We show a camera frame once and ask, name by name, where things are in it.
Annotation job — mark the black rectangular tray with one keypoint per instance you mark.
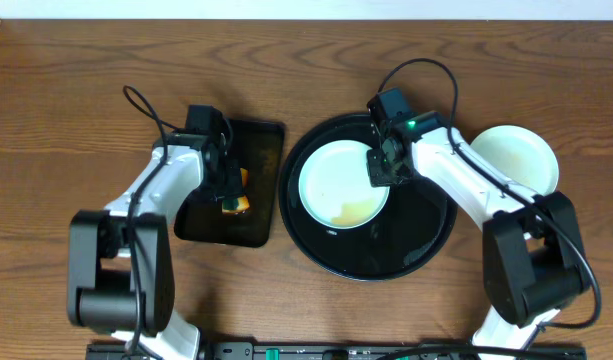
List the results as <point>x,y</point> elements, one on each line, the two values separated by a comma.
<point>258,148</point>

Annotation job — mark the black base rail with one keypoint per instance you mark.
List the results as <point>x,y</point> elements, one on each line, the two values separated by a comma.
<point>249,351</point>

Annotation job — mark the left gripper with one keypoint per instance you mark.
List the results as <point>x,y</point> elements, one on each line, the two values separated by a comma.
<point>231,187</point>

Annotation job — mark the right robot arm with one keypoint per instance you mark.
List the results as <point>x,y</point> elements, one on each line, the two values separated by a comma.
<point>534,263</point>

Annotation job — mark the light blue plate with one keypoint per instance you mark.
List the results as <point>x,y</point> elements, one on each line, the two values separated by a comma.
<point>334,186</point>
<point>521,155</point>

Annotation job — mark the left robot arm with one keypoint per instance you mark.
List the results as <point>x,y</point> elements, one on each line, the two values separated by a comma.
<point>120,274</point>

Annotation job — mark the round black tray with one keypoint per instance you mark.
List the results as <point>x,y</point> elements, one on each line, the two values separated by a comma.
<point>413,226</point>

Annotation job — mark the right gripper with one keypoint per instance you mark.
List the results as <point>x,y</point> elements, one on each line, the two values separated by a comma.
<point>382,170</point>

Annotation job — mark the green and yellow sponge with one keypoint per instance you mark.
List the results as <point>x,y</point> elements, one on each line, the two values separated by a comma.
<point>238,203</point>

